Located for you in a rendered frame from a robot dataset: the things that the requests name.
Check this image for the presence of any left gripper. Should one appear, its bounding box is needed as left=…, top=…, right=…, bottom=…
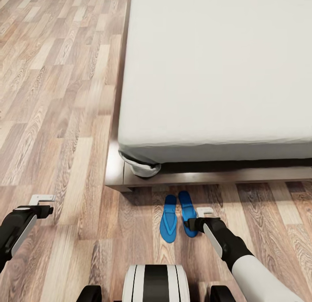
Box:
left=17, top=206, right=53, bottom=219

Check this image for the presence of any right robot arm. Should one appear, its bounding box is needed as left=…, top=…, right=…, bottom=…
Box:
left=184, top=207, right=304, bottom=302

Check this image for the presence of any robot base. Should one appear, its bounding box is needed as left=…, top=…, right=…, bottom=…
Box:
left=77, top=286, right=235, bottom=302

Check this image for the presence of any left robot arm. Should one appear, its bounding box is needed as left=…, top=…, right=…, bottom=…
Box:
left=0, top=194, right=57, bottom=273

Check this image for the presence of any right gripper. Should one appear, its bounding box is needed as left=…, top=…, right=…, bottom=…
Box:
left=184, top=217, right=204, bottom=232

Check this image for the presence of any sandal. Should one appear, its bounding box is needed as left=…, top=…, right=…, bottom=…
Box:
left=160, top=195, right=177, bottom=243
left=178, top=191, right=198, bottom=237

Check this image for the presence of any robot trunk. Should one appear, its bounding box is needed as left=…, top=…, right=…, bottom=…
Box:
left=122, top=264, right=190, bottom=302

